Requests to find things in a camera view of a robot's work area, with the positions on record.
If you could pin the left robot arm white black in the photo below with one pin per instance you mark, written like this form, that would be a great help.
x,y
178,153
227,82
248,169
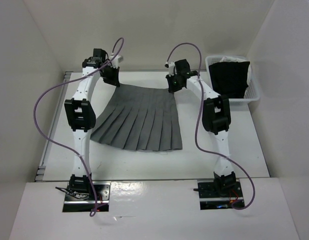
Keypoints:
x,y
82,118

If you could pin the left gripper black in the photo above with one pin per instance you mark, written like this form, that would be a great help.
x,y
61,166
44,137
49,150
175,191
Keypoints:
x,y
114,80

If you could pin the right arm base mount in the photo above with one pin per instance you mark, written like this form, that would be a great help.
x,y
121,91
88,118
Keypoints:
x,y
210,199

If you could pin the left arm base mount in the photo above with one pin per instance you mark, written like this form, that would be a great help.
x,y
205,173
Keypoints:
x,y
83,202

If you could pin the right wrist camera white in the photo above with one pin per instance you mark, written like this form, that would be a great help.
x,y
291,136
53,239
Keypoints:
x,y
170,65

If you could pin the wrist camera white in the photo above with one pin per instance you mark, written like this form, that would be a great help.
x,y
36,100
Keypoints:
x,y
115,61
170,65

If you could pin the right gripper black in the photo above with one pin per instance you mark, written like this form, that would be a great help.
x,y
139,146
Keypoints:
x,y
172,88

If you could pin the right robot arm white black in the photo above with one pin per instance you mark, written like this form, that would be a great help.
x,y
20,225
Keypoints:
x,y
215,116

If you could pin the black skirt in basket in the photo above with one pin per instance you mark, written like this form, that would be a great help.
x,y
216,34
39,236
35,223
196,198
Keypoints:
x,y
230,78

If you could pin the grey pleated skirt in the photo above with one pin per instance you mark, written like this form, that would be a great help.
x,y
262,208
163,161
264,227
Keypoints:
x,y
139,119

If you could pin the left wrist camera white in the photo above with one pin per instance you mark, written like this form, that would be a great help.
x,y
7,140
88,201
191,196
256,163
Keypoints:
x,y
115,61

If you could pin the white plastic basket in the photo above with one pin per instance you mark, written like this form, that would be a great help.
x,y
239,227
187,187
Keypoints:
x,y
252,93

